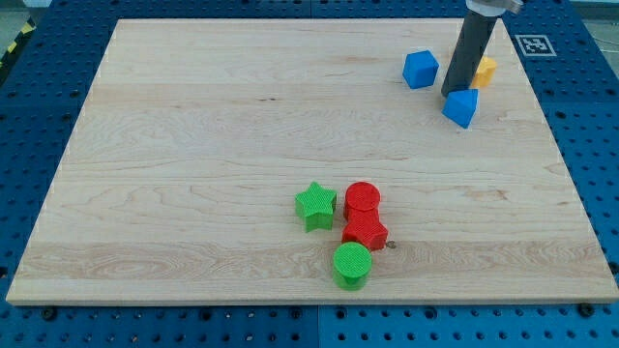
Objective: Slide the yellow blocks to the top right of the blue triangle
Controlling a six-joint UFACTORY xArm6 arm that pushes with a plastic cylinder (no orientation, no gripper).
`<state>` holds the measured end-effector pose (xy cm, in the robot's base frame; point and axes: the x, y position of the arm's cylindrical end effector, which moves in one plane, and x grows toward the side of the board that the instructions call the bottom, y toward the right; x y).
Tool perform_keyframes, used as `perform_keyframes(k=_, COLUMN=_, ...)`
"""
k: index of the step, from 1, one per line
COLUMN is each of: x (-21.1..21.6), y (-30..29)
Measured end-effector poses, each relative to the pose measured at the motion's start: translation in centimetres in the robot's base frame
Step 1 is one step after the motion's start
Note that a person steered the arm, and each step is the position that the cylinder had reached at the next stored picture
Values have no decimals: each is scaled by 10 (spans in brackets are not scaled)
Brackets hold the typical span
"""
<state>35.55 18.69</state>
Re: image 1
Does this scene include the yellow block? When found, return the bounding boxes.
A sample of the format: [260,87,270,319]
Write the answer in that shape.
[470,56,497,89]

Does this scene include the blue triangle block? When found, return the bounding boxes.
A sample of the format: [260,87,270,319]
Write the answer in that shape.
[442,89,479,129]

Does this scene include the green star block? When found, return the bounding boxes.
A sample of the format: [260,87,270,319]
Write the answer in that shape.
[295,182,338,232]

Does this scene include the red cylinder block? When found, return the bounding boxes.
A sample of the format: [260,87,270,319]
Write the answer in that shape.
[343,182,381,220]

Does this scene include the red star block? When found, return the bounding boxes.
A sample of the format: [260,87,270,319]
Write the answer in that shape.
[341,210,389,251]

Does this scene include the green cylinder block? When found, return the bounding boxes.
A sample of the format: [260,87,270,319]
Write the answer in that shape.
[333,242,372,291]

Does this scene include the wooden board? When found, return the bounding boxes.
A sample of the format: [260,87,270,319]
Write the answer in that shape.
[7,19,618,306]

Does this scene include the blue cube block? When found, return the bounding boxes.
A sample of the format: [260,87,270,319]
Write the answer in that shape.
[402,50,439,89]

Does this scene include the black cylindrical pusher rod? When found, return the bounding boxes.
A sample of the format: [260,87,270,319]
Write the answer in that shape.
[441,11,498,98]

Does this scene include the white fiducial marker tag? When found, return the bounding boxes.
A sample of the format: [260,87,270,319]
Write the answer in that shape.
[516,34,556,57]

